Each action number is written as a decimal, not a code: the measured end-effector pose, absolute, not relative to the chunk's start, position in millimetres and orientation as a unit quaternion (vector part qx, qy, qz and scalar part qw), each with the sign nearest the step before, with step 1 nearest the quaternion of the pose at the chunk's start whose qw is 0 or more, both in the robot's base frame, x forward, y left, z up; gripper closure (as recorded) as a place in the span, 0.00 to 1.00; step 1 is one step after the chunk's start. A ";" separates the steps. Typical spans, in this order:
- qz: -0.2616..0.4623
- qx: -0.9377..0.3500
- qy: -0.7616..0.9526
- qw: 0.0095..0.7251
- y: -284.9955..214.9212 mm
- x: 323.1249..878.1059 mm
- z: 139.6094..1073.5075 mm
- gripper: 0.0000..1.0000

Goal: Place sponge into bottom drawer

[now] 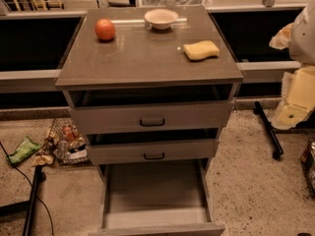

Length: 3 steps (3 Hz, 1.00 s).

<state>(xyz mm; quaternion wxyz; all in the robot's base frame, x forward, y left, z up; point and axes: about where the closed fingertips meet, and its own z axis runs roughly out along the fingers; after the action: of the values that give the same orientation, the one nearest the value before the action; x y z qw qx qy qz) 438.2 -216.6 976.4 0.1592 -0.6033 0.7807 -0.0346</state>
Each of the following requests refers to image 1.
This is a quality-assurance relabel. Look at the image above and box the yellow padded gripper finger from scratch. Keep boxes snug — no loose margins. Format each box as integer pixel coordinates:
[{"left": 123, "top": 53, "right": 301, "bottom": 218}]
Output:
[
  {"left": 271, "top": 66, "right": 315, "bottom": 130},
  {"left": 269, "top": 23, "right": 293, "bottom": 50}
]

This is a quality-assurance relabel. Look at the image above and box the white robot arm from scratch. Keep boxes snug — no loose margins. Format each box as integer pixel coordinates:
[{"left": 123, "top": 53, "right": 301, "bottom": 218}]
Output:
[{"left": 269, "top": 0, "right": 315, "bottom": 130}]

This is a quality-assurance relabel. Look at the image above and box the middle grey drawer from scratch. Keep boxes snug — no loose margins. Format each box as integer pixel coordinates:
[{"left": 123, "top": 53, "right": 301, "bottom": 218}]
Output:
[{"left": 87, "top": 128, "right": 219, "bottom": 164}]

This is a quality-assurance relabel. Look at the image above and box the white bowl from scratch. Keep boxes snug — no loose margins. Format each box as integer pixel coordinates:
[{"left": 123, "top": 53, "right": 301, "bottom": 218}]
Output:
[{"left": 145, "top": 9, "right": 178, "bottom": 30}]

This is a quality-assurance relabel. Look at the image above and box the yellow sponge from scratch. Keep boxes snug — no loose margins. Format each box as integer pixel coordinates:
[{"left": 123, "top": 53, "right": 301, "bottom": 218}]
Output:
[{"left": 183, "top": 40, "right": 220, "bottom": 61}]

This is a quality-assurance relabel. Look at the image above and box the black cable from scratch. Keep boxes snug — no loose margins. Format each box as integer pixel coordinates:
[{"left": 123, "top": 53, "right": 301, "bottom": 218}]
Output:
[{"left": 0, "top": 142, "right": 55, "bottom": 236}]

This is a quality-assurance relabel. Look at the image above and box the bottom grey drawer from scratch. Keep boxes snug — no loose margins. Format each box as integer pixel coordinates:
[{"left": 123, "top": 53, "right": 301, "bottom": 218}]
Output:
[{"left": 89, "top": 159, "right": 224, "bottom": 236}]

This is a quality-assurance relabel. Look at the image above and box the black floor stand left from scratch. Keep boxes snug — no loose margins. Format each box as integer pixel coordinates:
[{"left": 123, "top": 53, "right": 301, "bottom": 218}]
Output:
[{"left": 0, "top": 165, "right": 44, "bottom": 236}]

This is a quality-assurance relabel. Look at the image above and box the top grey drawer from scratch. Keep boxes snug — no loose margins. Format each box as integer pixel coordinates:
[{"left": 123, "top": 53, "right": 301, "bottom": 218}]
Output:
[{"left": 70, "top": 84, "right": 233, "bottom": 135}]

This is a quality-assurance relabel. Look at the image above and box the wire basket right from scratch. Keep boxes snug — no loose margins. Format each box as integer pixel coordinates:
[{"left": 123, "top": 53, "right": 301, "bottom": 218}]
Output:
[{"left": 300, "top": 139, "right": 315, "bottom": 199}]

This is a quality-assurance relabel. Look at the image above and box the green snack bag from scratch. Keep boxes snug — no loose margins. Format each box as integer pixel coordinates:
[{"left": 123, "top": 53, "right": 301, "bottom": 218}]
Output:
[{"left": 7, "top": 137, "right": 40, "bottom": 165}]

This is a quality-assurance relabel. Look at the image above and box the grey drawer cabinet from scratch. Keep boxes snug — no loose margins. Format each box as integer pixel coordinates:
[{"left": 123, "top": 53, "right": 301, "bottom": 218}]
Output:
[{"left": 54, "top": 5, "right": 244, "bottom": 236}]

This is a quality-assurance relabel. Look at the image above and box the orange fruit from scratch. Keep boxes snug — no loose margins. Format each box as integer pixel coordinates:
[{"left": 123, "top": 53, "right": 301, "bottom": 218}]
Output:
[{"left": 94, "top": 19, "right": 115, "bottom": 41}]

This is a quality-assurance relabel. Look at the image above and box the grey drawer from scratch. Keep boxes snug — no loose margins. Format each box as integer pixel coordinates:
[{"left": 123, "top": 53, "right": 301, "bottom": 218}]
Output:
[
  {"left": 87, "top": 128, "right": 219, "bottom": 164},
  {"left": 89, "top": 159, "right": 224, "bottom": 236},
  {"left": 70, "top": 84, "right": 233, "bottom": 135}
]

